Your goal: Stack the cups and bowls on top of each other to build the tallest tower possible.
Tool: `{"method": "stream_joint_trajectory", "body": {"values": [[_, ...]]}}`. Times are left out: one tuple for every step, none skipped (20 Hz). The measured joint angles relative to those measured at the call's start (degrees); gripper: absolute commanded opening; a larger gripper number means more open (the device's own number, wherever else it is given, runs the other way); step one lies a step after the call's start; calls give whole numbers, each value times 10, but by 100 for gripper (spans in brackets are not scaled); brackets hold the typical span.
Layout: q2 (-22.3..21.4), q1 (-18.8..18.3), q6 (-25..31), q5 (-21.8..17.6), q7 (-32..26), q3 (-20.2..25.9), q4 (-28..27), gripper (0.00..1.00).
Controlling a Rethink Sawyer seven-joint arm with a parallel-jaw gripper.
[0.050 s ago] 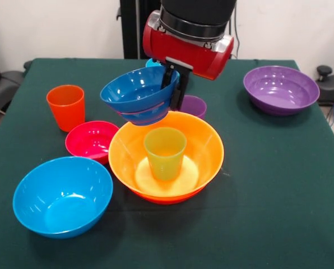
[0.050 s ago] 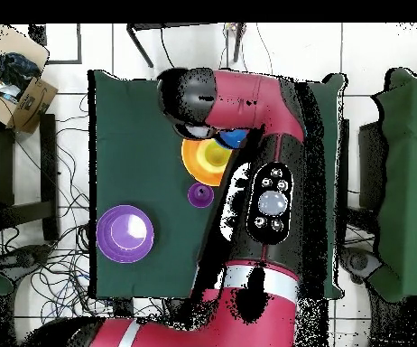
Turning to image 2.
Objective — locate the purple cup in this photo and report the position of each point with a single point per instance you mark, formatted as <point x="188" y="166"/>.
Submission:
<point x="201" y="197"/>

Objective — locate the green cup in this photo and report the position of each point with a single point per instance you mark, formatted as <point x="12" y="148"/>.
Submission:
<point x="214" y="157"/>

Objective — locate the yellow bowl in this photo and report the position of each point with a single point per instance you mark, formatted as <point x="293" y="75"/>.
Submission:
<point x="190" y="161"/>

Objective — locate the dark blue bowl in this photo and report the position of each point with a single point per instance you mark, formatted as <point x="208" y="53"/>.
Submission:
<point x="233" y="138"/>

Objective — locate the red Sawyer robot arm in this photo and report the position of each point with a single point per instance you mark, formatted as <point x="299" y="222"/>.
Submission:
<point x="252" y="101"/>

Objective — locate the dark green table cloth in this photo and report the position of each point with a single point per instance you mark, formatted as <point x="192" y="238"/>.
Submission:
<point x="140" y="126"/>

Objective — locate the purple bowl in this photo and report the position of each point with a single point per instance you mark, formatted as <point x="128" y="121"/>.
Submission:
<point x="122" y="238"/>

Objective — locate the black wooden bench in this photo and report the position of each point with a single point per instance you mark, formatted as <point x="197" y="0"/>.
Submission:
<point x="48" y="162"/>

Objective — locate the printed cardboard box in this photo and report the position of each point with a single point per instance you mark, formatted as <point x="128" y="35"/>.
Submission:
<point x="31" y="105"/>

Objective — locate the dark blue bag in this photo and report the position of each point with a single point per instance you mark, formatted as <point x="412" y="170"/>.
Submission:
<point x="17" y="68"/>

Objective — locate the plain cardboard box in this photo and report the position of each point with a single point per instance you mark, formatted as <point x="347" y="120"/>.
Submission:
<point x="17" y="43"/>

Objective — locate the black pedestal leg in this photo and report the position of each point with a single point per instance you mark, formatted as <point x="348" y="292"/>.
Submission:
<point x="24" y="258"/>
<point x="360" y="262"/>

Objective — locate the black metal frame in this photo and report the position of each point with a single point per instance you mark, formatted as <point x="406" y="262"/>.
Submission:
<point x="165" y="26"/>

